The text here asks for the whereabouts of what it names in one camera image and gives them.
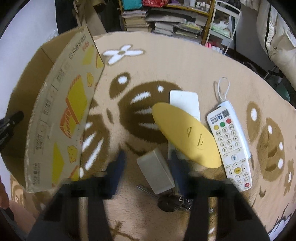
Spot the black key bunch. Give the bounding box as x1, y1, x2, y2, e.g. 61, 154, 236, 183
136, 184, 194, 213

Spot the yellow oval case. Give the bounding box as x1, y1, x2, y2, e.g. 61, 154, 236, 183
152, 102, 222, 169

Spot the white remote control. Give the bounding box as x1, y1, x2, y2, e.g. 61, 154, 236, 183
207, 107, 252, 192

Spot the small white charger block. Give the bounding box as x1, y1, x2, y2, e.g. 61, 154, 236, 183
137, 148, 175, 194

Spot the light blue power bank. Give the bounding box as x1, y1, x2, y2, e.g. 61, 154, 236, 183
214, 76, 253, 160

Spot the white box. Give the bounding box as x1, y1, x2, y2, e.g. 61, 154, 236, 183
168, 90, 200, 161

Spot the open cardboard box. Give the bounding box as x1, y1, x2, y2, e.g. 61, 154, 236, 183
1, 26, 104, 193

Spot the beige patterned blanket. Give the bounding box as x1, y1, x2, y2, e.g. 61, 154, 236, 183
1, 27, 295, 240

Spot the stack of books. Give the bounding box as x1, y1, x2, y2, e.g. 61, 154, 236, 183
122, 9, 152, 32

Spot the white rolling cart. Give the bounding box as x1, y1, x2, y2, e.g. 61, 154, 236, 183
205, 1, 241, 55

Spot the wooden bookshelf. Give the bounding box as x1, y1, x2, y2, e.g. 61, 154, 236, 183
118, 1, 215, 45

